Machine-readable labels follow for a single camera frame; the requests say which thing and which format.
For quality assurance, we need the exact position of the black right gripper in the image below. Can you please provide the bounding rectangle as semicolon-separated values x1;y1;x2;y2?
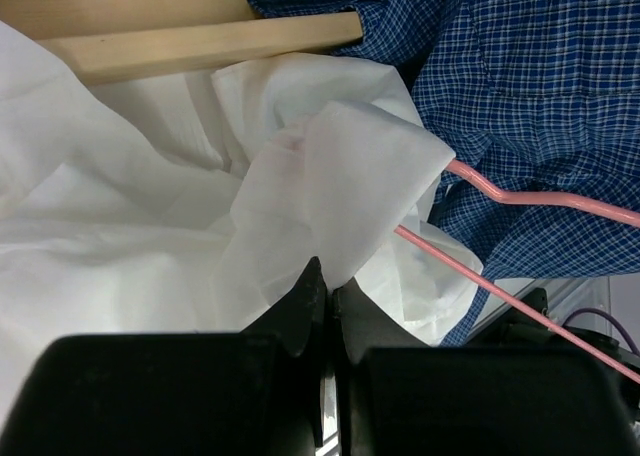
469;288;639;374

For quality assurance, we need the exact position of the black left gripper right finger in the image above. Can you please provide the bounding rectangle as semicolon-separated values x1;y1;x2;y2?
331;282;639;455

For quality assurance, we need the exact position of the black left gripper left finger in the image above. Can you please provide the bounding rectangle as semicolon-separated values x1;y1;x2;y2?
1;259;326;455

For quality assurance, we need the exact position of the pink wire hanger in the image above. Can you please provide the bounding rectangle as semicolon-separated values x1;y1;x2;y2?
395;160;639;383

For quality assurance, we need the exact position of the white shirt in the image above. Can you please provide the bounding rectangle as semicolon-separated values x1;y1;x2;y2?
0;20;484;347

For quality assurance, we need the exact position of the blue checkered shirt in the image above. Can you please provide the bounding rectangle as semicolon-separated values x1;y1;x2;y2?
239;0;640;347

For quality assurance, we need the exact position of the wooden clothes rack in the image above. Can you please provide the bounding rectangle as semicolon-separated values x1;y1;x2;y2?
1;0;363;85

